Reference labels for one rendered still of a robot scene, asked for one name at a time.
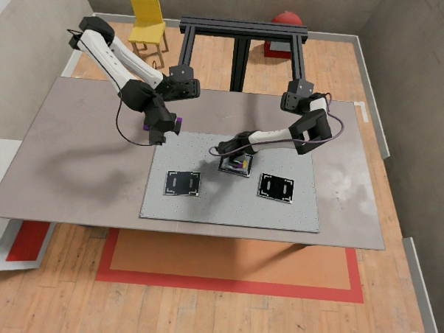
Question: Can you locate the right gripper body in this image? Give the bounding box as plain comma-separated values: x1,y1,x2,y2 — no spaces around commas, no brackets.
144,113,181,142

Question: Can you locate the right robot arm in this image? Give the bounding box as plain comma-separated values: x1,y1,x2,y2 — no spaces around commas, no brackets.
69,16,198,133

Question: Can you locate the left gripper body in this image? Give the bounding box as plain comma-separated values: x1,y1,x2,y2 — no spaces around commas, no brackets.
220,141,246,167

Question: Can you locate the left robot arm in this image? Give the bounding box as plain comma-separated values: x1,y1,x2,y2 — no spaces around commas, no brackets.
216,92,332,159

